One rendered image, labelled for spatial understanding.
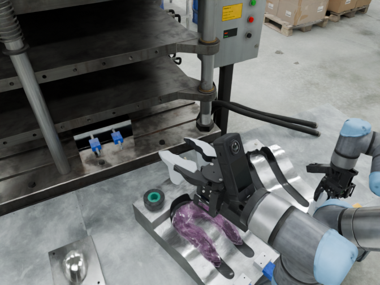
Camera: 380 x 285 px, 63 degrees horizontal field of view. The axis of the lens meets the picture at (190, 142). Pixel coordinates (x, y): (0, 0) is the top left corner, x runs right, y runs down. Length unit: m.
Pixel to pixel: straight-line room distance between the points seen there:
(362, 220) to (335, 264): 0.14
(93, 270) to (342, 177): 0.87
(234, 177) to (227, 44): 1.19
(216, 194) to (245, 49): 1.26
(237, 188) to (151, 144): 1.13
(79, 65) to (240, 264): 0.96
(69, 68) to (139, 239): 0.72
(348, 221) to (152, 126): 1.29
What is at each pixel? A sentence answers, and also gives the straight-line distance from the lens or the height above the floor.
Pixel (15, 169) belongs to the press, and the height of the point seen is 0.78.
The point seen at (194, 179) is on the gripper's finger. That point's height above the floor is 1.47.
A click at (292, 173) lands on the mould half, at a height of 0.89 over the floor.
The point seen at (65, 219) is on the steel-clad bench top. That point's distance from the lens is 1.38.
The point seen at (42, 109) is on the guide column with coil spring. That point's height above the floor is 1.15.
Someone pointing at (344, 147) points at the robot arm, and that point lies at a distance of 1.06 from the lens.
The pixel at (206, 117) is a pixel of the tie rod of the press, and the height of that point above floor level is 0.88.
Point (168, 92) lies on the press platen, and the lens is 1.53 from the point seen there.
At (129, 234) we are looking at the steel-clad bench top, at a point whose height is 0.80.
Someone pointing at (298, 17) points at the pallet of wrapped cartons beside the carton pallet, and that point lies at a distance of 4.93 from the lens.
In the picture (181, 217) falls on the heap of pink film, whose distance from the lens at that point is 1.17.
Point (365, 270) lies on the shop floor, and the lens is 2.34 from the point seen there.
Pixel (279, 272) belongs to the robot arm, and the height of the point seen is 1.36.
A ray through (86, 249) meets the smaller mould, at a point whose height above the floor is 0.87.
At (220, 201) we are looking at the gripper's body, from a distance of 0.56.
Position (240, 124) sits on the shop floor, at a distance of 3.02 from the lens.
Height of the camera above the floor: 1.87
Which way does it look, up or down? 42 degrees down
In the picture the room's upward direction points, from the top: straight up
